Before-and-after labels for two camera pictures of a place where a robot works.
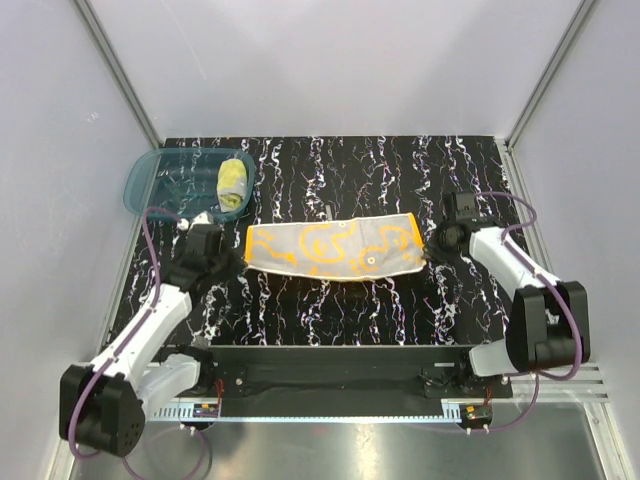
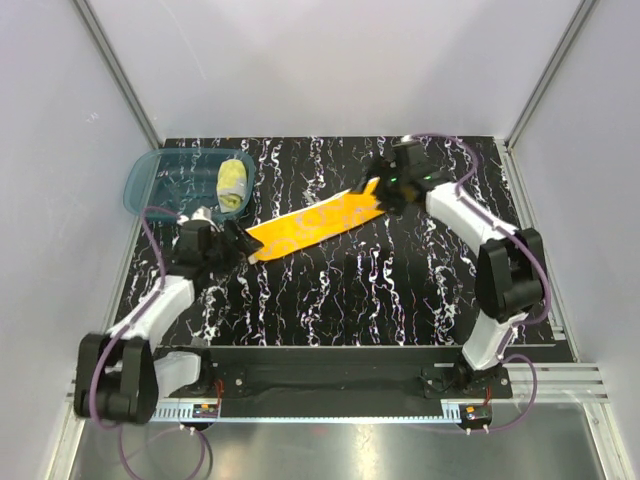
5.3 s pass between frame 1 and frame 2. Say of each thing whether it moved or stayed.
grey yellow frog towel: stayed
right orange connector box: stayed
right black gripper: moved
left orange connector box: stayed
